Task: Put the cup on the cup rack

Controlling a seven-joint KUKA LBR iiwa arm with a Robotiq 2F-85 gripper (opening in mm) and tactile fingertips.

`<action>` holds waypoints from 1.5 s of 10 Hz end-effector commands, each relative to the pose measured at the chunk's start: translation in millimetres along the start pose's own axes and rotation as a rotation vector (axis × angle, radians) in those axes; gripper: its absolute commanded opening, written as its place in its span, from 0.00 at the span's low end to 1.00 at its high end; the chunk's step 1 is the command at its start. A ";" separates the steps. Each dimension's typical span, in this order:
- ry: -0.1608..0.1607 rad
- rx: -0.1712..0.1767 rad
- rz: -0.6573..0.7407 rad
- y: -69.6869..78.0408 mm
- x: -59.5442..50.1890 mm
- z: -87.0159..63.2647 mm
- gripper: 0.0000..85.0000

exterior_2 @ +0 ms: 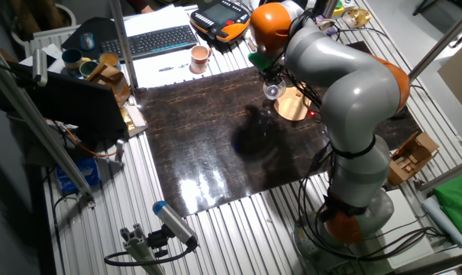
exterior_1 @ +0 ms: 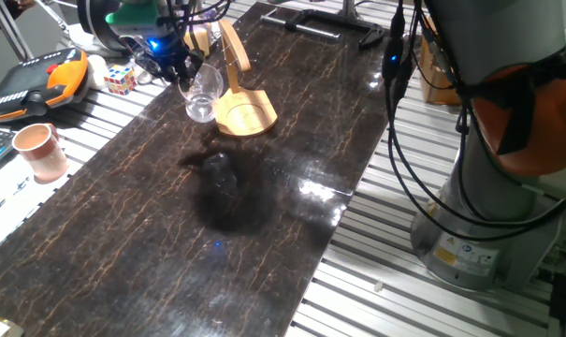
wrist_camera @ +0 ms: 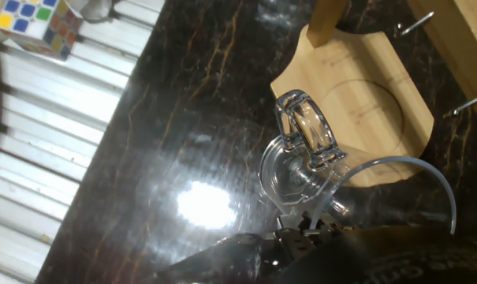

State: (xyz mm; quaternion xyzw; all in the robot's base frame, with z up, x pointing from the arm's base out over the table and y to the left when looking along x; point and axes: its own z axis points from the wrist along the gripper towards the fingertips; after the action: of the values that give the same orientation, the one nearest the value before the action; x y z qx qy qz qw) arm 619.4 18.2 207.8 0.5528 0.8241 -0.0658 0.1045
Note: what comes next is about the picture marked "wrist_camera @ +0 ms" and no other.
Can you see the dark marble pattern mat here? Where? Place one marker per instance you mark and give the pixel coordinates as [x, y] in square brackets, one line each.
[163, 158]

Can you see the wooden cup rack with hooks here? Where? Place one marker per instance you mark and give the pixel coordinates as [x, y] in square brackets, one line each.
[356, 71]

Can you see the Rubik's cube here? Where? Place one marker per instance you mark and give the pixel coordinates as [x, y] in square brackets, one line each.
[37, 23]

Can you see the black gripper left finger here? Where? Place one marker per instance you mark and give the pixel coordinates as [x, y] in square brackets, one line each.
[297, 240]

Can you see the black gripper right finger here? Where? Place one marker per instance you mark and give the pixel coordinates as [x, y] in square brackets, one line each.
[329, 225]

